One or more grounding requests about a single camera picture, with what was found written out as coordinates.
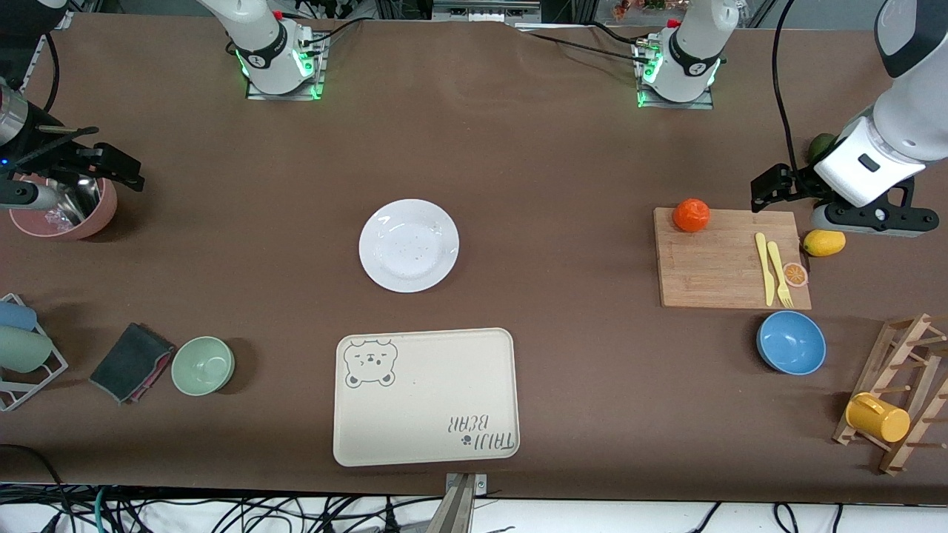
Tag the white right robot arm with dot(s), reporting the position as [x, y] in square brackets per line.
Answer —
[263, 44]

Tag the yellow plastic knife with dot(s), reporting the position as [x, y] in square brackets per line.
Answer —
[763, 266]

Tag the aluminium profile post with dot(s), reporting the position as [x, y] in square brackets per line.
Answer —
[458, 507]

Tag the orange fruit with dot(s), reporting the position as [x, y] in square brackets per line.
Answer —
[692, 215]

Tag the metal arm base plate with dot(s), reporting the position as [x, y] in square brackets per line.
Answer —
[285, 97]
[678, 106]

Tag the grey metal box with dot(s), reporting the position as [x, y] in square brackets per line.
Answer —
[485, 11]

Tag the toy orange slice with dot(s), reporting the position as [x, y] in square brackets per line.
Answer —
[795, 275]

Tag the pale green cup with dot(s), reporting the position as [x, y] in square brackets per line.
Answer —
[22, 349]

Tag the yellow lemon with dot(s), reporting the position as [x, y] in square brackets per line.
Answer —
[824, 243]

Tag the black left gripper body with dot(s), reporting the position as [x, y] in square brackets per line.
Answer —
[801, 180]

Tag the cream tray with bear print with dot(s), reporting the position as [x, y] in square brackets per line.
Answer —
[437, 392]

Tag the dark grey folded cloth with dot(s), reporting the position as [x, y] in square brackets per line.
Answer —
[129, 363]

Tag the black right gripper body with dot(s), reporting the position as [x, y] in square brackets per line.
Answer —
[46, 157]

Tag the pale green bowl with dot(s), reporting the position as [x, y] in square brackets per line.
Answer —
[203, 366]

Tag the yellow plastic fork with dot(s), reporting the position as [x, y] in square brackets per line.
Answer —
[778, 270]

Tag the light blue cup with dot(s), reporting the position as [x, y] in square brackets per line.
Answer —
[16, 316]

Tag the blue bowl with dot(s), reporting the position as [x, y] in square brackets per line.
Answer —
[791, 343]

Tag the wooden mug rack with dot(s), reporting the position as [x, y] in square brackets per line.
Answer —
[907, 451]

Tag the bamboo cutting board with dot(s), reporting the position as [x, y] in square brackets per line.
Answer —
[711, 274]

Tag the white round plate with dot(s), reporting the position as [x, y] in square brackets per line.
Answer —
[409, 246]

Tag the shiny metal object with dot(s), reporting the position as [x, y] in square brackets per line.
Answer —
[83, 198]

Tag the pink bowl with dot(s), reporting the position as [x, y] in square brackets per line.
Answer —
[100, 215]

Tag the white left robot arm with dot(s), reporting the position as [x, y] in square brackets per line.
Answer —
[907, 126]

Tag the yellow mug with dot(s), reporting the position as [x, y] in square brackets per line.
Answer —
[878, 418]

